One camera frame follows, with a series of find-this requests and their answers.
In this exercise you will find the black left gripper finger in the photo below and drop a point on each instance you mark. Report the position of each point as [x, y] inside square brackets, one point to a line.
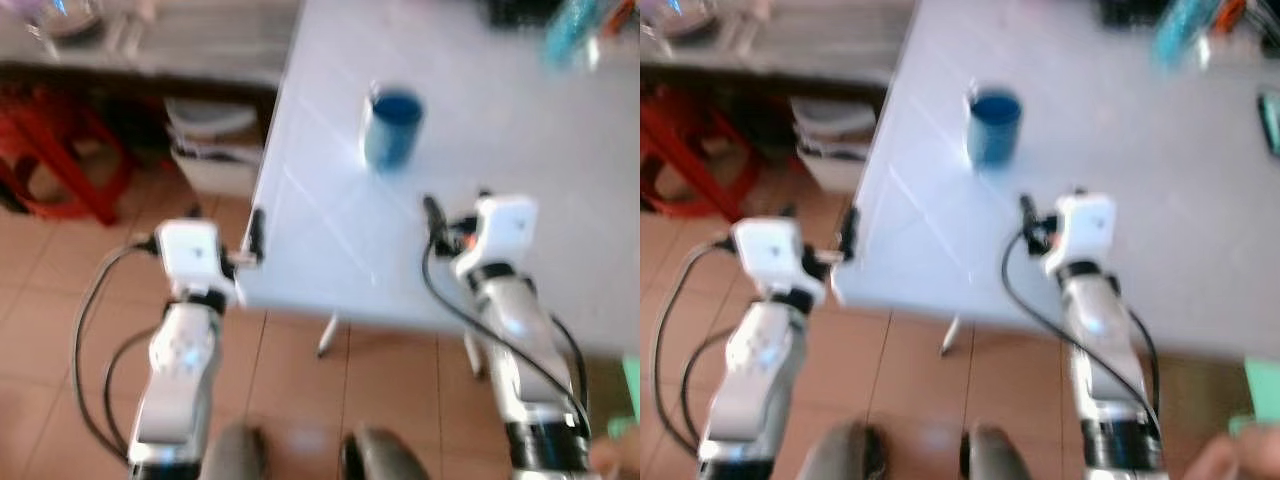
[851, 230]
[257, 232]

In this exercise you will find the red plastic stool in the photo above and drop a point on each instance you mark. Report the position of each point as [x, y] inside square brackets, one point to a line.
[690, 150]
[60, 150]

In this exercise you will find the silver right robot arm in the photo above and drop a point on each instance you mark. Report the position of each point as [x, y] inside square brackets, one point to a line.
[520, 340]
[1100, 340]

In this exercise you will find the white table leg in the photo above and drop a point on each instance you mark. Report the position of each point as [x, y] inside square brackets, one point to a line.
[951, 335]
[328, 335]

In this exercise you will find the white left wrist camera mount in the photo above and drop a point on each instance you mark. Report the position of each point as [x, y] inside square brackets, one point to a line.
[190, 255]
[775, 255]

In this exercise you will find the teal bottle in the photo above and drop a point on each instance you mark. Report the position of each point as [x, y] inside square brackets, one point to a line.
[1185, 32]
[575, 32]

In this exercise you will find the white stacked storage boxes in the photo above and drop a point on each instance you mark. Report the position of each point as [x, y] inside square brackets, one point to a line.
[215, 145]
[835, 142]

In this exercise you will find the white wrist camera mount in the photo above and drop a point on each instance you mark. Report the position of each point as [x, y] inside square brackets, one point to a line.
[503, 228]
[775, 255]
[190, 255]
[1085, 225]

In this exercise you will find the person bare foot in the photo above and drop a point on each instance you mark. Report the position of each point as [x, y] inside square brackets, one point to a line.
[606, 462]
[1235, 460]

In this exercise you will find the black object on table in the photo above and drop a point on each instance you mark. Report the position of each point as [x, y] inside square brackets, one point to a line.
[520, 10]
[1135, 10]

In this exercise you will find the grey left robot foot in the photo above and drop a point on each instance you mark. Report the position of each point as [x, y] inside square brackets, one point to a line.
[237, 455]
[845, 455]

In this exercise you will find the grey counter shelf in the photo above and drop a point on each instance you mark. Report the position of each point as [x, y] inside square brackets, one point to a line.
[180, 45]
[800, 45]

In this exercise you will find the grey robot foot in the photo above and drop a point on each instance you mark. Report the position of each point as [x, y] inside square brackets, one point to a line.
[845, 455]
[237, 455]
[385, 458]
[995, 458]

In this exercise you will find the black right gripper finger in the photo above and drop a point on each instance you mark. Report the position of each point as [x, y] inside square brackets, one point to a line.
[1028, 212]
[433, 216]

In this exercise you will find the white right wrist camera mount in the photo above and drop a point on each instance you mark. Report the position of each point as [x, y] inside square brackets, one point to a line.
[1085, 225]
[503, 228]

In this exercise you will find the blue cup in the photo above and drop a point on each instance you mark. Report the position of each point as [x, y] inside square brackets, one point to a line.
[393, 132]
[994, 130]

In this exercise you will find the grey right robot foot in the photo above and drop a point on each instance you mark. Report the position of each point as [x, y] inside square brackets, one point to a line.
[995, 458]
[385, 458]

